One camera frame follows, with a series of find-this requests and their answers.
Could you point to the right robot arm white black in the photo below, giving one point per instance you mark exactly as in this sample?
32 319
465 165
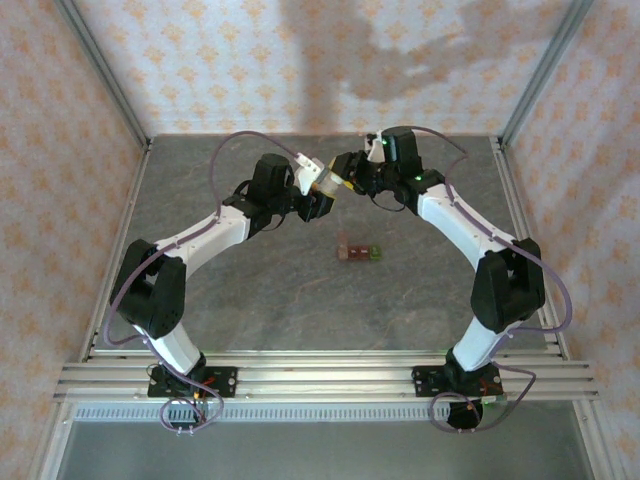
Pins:
465 220

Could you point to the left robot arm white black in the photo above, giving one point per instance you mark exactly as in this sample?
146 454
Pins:
210 232

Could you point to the brown block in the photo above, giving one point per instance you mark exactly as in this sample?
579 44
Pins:
357 252

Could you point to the wide slotted aluminium beam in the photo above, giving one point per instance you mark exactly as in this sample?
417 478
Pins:
325 380

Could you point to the grey metal sheet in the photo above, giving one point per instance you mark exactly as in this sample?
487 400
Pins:
325 450

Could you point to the small green circuit board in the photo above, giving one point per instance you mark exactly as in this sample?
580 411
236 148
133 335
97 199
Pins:
495 400

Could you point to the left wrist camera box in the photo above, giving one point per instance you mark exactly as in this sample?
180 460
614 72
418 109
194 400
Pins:
307 172

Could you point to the aluminium side rail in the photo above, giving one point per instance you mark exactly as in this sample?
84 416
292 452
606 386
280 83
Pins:
515 200
131 200

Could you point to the aluminium frame post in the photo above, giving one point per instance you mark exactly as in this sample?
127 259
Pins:
545 70
103 70

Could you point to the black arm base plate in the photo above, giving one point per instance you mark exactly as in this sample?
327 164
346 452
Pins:
425 382
225 382

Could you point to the aluminium frame bar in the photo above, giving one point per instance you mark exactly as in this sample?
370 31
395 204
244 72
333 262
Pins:
55 440
597 440

